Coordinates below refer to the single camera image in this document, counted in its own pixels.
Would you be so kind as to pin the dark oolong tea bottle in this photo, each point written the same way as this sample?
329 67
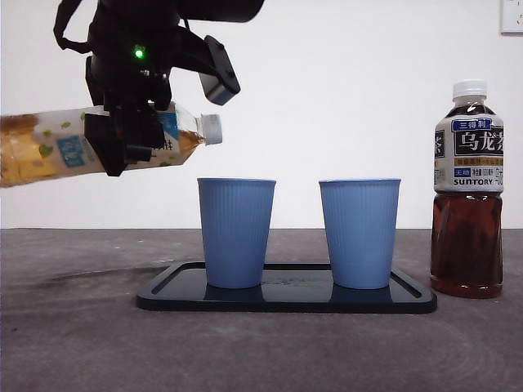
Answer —
468 245

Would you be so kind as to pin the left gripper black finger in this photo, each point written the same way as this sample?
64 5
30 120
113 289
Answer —
110 143

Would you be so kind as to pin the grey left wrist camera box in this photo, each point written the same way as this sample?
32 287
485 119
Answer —
220 81

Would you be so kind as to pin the jasmine oolong tea bottle white label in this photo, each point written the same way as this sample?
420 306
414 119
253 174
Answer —
53 134

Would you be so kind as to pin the white wall socket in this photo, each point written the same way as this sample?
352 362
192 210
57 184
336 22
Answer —
512 16

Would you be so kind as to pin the blue ribbed plastic cup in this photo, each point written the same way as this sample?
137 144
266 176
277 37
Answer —
359 232
236 232

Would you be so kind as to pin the dark rectangular tray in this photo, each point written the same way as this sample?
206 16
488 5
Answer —
286 302

